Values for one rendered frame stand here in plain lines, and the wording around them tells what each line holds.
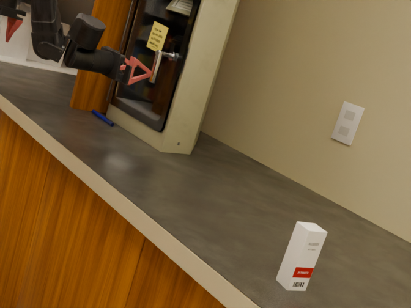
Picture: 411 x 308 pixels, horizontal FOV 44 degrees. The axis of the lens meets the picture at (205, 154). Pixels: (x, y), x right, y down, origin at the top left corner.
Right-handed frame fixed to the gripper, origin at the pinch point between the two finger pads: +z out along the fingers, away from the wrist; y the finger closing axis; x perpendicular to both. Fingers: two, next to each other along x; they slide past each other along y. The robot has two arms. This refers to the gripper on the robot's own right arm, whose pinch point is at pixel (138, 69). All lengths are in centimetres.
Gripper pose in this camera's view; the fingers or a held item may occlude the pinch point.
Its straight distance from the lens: 135.7
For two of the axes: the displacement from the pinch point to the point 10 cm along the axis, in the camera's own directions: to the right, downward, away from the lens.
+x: -2.8, 9.3, 2.3
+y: -6.2, -3.6, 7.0
